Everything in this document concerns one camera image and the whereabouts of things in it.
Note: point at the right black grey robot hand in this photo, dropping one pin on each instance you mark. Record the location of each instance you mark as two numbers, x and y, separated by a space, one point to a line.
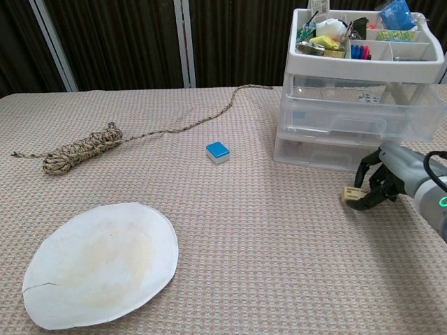
398 167

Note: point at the small yellow eraser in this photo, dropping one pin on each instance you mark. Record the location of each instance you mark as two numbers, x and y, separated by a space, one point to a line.
349 193

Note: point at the clear plastic drawer with card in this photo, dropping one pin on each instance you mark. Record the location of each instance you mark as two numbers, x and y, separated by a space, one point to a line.
314 115

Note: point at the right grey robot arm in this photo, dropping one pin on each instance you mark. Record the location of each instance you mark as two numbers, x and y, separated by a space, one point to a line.
433 209

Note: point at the white drawer organizer with items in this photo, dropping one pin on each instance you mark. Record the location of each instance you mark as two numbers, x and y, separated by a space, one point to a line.
349 66

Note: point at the green patterned packet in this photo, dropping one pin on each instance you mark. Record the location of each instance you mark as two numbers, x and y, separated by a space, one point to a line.
398 35

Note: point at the yellow-green sponge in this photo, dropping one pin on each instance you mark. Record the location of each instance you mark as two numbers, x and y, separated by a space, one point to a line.
324 42

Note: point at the orange red packet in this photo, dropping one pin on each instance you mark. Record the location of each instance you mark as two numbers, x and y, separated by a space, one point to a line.
373 26

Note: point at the green orange small packets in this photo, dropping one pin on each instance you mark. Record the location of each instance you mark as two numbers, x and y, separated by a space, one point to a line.
314 50

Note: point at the black pouch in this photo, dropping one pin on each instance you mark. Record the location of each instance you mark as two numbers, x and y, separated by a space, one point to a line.
359 27

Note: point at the blue sponge pack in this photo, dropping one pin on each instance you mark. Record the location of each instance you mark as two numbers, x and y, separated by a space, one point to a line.
398 14

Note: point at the white wadded roll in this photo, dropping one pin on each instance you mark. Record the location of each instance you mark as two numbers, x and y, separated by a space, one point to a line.
330 28

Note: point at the green foil packet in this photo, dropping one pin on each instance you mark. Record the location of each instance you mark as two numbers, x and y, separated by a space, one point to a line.
305 30

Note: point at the beige woven tablecloth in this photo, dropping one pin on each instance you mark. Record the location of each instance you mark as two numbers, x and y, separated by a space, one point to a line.
244 244

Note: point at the small white carton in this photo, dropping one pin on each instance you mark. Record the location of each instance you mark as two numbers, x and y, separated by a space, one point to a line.
319 5

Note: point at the blue topped white block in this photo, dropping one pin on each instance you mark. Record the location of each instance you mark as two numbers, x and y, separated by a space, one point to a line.
217 150

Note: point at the white paper plate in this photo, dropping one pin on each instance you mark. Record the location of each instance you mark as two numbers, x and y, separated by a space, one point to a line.
101 265

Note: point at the aluminium frame post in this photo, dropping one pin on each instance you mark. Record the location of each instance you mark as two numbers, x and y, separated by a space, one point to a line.
56 45
184 43

